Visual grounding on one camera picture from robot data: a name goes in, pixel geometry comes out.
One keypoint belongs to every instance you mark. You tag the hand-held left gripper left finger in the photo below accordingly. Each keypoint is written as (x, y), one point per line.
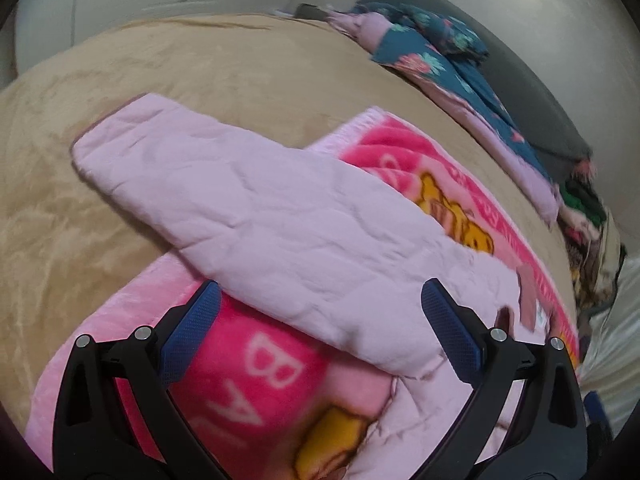
(192, 330)

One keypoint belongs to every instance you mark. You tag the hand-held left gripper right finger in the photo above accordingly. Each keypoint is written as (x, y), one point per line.
(450, 330)

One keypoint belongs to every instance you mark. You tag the pink quilted jacket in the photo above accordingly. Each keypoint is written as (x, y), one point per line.
(300, 240)

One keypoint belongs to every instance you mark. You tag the pile of folded clothes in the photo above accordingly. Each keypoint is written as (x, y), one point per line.
(585, 200)

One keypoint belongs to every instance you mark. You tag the pink printed blanket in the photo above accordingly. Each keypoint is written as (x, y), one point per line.
(260, 375)

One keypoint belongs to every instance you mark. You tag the white satin curtain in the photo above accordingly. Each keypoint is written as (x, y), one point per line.
(625, 320)

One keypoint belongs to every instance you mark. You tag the grey headboard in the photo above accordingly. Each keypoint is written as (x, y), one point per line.
(525, 90)

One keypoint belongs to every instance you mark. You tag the beige bed cover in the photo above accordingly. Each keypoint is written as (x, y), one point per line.
(200, 75)

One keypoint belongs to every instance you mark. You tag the teal floral quilt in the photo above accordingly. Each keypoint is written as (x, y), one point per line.
(440, 70)

